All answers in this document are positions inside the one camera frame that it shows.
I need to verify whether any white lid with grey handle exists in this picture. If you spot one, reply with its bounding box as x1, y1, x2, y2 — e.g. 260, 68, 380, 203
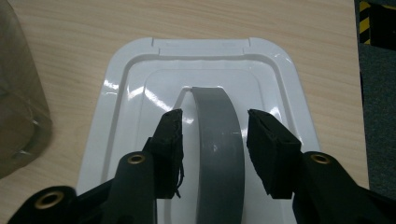
76, 36, 321, 224

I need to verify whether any black base with hazard tape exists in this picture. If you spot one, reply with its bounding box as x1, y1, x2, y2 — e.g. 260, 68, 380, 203
354, 0, 396, 47

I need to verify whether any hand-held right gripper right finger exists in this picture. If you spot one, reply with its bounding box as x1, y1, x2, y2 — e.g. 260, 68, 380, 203
247, 108, 303, 201

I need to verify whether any clear grey plastic storage box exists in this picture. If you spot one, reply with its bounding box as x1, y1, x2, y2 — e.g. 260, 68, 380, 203
0, 0, 53, 180

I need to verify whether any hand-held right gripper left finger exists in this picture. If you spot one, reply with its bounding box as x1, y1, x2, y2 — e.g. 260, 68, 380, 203
145, 108, 185, 200

